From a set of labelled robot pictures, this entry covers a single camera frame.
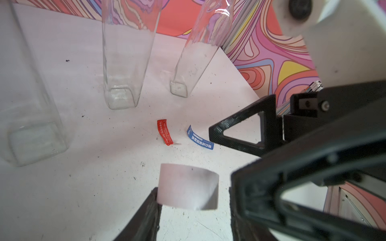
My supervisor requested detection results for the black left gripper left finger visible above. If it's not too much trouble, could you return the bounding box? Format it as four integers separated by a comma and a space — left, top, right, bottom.
114, 187, 162, 241

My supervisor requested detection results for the clear square bottle with cork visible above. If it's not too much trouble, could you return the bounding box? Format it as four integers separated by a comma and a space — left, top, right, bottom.
170, 0, 235, 98

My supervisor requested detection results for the blue white bottle label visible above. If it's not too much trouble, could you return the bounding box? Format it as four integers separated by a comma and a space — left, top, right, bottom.
187, 125, 214, 150

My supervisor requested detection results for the red label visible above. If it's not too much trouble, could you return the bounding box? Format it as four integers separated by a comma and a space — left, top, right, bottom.
157, 163, 219, 210
157, 119, 174, 146

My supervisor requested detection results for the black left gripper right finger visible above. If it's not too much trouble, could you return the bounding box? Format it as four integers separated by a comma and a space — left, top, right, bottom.
229, 187, 277, 241

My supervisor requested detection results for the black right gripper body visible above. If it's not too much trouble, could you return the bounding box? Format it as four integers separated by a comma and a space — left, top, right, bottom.
280, 80, 386, 142

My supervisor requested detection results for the clear glass bottle black cap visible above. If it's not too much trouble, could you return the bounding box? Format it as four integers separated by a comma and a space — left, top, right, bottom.
1, 1, 68, 167

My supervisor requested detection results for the clear glass bottle cork stopper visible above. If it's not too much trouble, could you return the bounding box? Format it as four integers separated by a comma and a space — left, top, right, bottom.
102, 0, 163, 110

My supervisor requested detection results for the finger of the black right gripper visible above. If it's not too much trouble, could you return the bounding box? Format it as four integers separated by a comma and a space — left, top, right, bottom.
209, 95, 279, 157
230, 98, 386, 241

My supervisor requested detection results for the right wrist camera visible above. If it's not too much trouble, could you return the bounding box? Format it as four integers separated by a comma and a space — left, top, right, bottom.
272, 1, 386, 87

